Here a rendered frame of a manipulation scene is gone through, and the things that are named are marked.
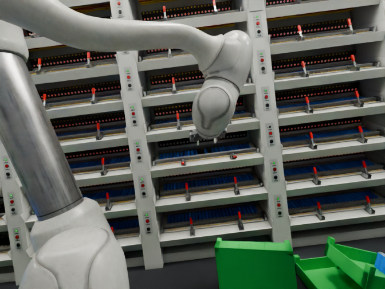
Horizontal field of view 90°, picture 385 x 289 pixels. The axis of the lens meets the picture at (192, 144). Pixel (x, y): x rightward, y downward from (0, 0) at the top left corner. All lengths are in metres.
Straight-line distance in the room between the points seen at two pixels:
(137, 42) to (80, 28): 0.10
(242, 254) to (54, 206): 0.68
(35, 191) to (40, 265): 0.21
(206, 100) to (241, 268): 0.72
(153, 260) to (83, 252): 0.86
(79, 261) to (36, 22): 0.40
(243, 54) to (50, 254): 0.56
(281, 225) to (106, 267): 0.97
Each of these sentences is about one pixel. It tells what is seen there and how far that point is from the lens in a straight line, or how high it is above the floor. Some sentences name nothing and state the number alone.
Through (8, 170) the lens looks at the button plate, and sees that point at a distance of 1.41.
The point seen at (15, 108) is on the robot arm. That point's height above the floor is 0.77.
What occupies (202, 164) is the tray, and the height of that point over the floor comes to 0.52.
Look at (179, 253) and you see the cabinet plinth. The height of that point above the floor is 0.05.
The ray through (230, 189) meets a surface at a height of 0.36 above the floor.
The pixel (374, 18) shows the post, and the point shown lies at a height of 1.19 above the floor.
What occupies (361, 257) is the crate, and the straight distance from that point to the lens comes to 1.20.
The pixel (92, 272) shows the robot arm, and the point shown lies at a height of 0.48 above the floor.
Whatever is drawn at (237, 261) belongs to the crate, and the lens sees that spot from 0.93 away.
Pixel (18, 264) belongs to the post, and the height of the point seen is 0.11.
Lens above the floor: 0.66
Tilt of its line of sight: 1 degrees down
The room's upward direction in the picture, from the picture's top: 7 degrees counter-clockwise
